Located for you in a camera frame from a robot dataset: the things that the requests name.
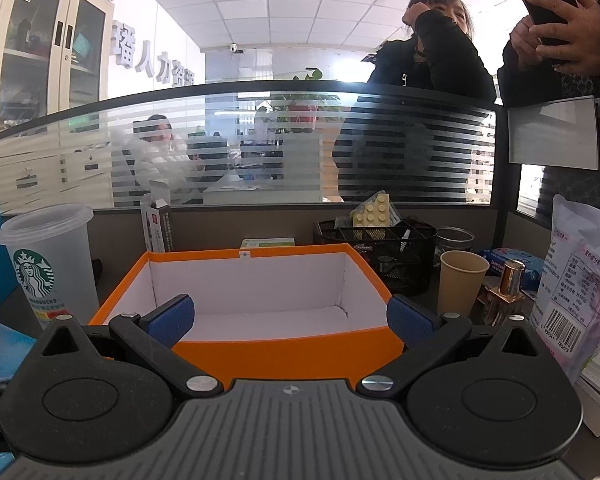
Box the potted plant red pot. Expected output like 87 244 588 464
280 67 341 121

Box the translucent plastic cup green logo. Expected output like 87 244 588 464
0 203 101 331

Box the black mesh desk organizer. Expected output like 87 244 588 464
313 217 438 297

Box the grey partition panel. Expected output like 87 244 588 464
507 96 600 170

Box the small white black carton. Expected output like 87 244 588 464
141 194 173 253

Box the printed desk mat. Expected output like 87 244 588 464
0 315 38 396

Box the green white flat box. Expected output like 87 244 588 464
239 237 297 250

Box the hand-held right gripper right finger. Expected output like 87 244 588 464
356 296 553 401

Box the beige paper cup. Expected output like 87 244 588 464
439 250 490 318

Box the white pink snack pouch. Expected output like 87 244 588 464
530 194 600 386

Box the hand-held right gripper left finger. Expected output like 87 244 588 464
39 294 220 401

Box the yellow pill blister pack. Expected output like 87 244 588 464
350 191 391 227

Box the orange cardboard box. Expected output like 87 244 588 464
87 242 406 391

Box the grey wall lettering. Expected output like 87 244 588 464
112 20 196 86

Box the striped glass desk partition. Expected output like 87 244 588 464
0 80 498 216

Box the silver mesh pen cup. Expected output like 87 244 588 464
436 226 476 253

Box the perfume bottle gold cap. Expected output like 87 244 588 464
475 260 527 328

